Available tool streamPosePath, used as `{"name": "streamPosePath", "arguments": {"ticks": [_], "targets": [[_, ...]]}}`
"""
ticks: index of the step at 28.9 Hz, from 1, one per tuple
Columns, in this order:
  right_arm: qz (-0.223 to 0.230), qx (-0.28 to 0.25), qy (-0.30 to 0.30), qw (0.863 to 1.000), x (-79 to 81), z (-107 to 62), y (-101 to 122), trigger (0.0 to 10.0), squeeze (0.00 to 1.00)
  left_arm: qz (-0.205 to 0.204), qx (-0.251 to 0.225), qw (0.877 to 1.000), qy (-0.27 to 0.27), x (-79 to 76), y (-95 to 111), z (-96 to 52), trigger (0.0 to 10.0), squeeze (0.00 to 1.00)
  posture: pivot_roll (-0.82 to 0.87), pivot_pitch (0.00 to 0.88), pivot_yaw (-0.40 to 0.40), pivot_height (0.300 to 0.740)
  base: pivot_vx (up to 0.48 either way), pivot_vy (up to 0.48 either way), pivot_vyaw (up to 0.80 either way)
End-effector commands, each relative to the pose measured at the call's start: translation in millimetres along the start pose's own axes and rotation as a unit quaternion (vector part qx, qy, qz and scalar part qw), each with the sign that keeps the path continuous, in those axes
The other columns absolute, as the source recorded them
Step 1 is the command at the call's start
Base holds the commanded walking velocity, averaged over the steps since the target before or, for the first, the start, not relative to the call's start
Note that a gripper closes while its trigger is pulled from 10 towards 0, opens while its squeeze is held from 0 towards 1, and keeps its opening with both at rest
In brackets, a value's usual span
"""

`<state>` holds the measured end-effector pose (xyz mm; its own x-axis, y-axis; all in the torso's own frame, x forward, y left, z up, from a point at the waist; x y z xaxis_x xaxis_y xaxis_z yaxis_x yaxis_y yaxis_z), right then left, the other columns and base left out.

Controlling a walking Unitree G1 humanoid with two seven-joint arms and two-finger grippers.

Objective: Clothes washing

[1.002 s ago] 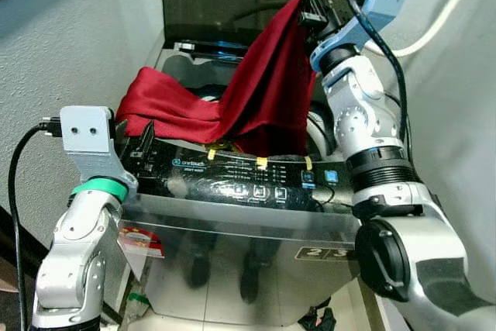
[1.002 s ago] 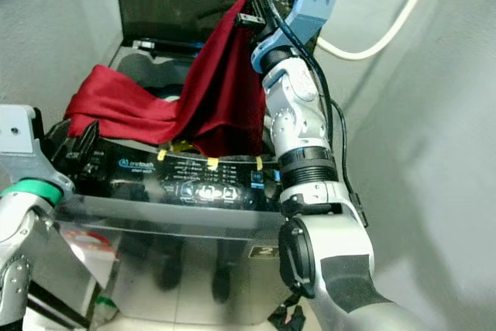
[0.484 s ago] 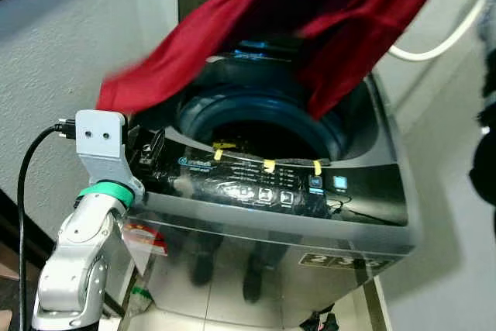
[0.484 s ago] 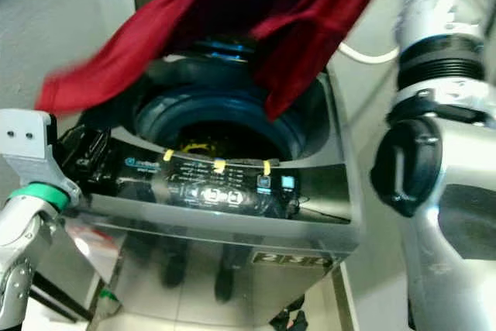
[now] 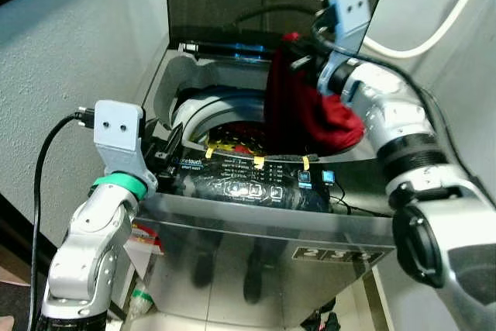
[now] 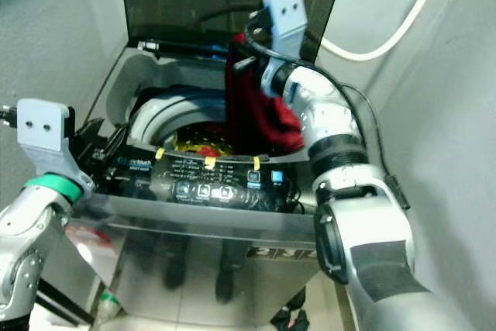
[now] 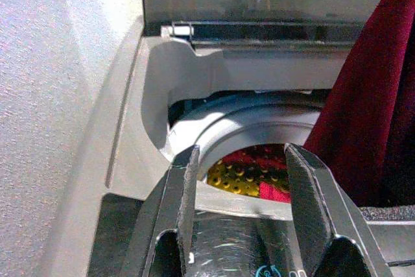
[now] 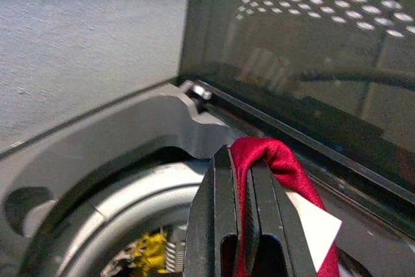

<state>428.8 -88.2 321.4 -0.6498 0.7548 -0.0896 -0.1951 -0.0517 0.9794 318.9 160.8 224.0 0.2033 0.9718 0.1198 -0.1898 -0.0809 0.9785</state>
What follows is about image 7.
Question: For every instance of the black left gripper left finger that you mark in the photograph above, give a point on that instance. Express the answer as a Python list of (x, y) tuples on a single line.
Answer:
[(175, 199)]

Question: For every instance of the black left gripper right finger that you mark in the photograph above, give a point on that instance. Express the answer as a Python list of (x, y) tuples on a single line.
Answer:
[(317, 205)]

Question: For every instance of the dark red cloth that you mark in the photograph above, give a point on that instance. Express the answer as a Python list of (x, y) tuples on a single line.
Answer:
[(373, 95)]

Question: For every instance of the grey top-load washing machine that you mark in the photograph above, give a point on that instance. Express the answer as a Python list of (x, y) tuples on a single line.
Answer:
[(136, 95)]

